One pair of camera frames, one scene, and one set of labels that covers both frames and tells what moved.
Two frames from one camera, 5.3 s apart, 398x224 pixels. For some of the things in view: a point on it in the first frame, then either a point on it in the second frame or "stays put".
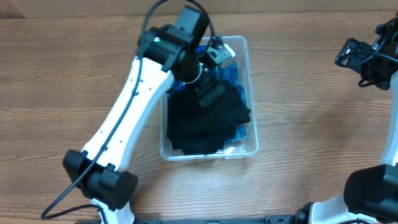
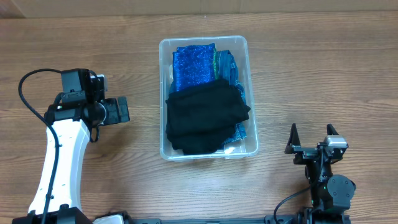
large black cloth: (198, 130) stays put
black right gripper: (364, 51) to (293, 145)
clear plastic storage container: (239, 44) stays put
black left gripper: (212, 94) to (123, 109)
